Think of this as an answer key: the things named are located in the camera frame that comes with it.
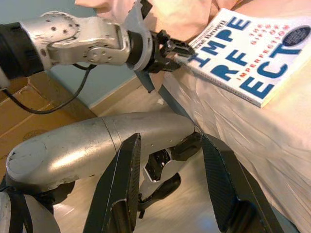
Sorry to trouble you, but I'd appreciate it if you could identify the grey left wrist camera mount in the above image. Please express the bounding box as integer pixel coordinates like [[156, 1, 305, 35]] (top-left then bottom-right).
[[123, 0, 157, 72]]

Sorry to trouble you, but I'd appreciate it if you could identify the cream sheeted bed mattress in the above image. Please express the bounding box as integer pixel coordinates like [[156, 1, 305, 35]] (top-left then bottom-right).
[[155, 0, 311, 233]]

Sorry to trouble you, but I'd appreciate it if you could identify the pink dotted pillow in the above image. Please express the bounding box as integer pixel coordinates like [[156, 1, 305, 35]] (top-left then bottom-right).
[[74, 0, 243, 43]]

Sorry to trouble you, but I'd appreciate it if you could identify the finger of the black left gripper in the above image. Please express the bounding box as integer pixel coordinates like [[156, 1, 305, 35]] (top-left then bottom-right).
[[159, 59, 183, 74], [169, 38, 196, 58]]

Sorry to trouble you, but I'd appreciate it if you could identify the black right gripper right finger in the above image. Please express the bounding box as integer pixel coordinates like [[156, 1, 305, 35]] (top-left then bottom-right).
[[201, 134, 276, 233]]

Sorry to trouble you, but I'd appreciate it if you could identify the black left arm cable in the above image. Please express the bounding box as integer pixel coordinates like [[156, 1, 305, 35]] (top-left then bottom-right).
[[0, 63, 98, 115]]

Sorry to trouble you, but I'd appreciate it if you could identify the dark grey bed frame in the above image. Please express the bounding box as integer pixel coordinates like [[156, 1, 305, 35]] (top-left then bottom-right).
[[159, 83, 301, 233]]

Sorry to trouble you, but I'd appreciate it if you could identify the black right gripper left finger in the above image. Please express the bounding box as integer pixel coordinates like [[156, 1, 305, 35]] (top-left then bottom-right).
[[84, 133, 142, 233]]

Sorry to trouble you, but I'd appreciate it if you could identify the grey green upholstered headboard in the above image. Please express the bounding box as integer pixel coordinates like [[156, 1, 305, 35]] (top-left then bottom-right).
[[135, 69, 156, 94]]

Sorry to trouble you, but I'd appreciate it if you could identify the brown wooden box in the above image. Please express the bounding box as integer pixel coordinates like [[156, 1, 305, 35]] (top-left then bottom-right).
[[0, 72, 98, 175]]

